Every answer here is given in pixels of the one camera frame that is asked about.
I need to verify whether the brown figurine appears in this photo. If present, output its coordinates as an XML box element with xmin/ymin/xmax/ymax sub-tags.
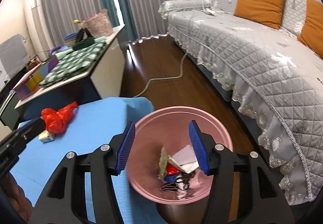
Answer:
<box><xmin>26</xmin><ymin>60</ymin><xmax>42</xmax><ymax>71</ymax></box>

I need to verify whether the white power cable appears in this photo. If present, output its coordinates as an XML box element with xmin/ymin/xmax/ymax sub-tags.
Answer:
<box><xmin>132</xmin><ymin>1</ymin><xmax>218</xmax><ymax>98</ymax></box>

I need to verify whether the white standing air conditioner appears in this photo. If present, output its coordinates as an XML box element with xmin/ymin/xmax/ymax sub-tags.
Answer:
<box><xmin>24</xmin><ymin>0</ymin><xmax>54</xmax><ymax>61</ymax></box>

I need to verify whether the stack of coloured bowls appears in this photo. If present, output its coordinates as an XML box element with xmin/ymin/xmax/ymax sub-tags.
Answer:
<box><xmin>63</xmin><ymin>32</ymin><xmax>78</xmax><ymax>47</ymax></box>

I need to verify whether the black green handbag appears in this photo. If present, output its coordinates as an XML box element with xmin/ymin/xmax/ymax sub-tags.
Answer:
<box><xmin>72</xmin><ymin>28</ymin><xmax>95</xmax><ymax>51</ymax></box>

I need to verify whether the orange cushion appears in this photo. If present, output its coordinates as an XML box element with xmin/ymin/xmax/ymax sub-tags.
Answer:
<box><xmin>234</xmin><ymin>0</ymin><xmax>285</xmax><ymax>30</ymax></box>
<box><xmin>297</xmin><ymin>0</ymin><xmax>323</xmax><ymax>58</ymax></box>

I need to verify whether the covered television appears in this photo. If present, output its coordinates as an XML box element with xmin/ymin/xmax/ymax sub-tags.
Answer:
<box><xmin>0</xmin><ymin>34</ymin><xmax>30</xmax><ymax>82</ymax></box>

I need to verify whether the blue bubble wrap ball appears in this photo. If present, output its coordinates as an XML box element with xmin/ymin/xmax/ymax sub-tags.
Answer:
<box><xmin>163</xmin><ymin>175</ymin><xmax>180</xmax><ymax>183</ymax></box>

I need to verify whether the green tissue packet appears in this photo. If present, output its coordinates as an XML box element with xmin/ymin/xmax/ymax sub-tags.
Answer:
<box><xmin>159</xmin><ymin>146</ymin><xmax>168</xmax><ymax>180</ymax></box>

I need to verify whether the blue tablecloth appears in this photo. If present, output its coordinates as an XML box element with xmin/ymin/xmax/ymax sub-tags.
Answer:
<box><xmin>10</xmin><ymin>97</ymin><xmax>165</xmax><ymax>223</ymax></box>

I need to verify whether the pink lace basket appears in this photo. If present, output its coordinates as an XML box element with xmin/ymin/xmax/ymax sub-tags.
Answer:
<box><xmin>80</xmin><ymin>9</ymin><xmax>113</xmax><ymax>38</ymax></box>

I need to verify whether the dark coffee table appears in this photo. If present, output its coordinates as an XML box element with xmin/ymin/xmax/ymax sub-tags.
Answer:
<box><xmin>15</xmin><ymin>25</ymin><xmax>129</xmax><ymax>121</ymax></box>

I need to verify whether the dark red patterned wrapper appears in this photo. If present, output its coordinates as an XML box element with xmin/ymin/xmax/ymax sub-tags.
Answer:
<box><xmin>160</xmin><ymin>182</ymin><xmax>178</xmax><ymax>192</ymax></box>

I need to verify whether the pink plastic basin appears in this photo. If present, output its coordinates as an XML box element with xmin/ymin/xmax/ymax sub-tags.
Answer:
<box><xmin>126</xmin><ymin>106</ymin><xmax>233</xmax><ymax>205</ymax></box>

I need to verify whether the black rubber band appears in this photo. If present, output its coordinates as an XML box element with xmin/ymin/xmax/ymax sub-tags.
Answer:
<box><xmin>175</xmin><ymin>176</ymin><xmax>190</xmax><ymax>191</ymax></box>

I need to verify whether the small carton box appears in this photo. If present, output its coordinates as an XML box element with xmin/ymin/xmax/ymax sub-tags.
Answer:
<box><xmin>38</xmin><ymin>130</ymin><xmax>56</xmax><ymax>143</ymax></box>

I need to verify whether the left hand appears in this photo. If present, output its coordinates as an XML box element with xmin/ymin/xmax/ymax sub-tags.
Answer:
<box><xmin>1</xmin><ymin>173</ymin><xmax>33</xmax><ymax>223</ymax></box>

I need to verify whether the small red plastic bag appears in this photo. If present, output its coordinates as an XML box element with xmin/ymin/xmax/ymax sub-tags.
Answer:
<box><xmin>166</xmin><ymin>163</ymin><xmax>180</xmax><ymax>176</ymax></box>

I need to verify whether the grey quilted sofa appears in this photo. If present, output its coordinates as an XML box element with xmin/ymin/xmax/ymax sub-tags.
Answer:
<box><xmin>159</xmin><ymin>0</ymin><xmax>322</xmax><ymax>205</ymax></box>

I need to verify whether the green checkered cloth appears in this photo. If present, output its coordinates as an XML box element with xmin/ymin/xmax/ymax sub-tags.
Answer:
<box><xmin>39</xmin><ymin>40</ymin><xmax>106</xmax><ymax>88</ymax></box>

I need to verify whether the white foam net sleeve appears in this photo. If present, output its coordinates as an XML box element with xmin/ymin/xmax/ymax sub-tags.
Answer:
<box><xmin>172</xmin><ymin>145</ymin><xmax>197</xmax><ymax>166</ymax></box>

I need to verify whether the colourful storage box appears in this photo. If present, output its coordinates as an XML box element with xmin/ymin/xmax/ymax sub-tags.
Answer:
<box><xmin>13</xmin><ymin>55</ymin><xmax>59</xmax><ymax>100</ymax></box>

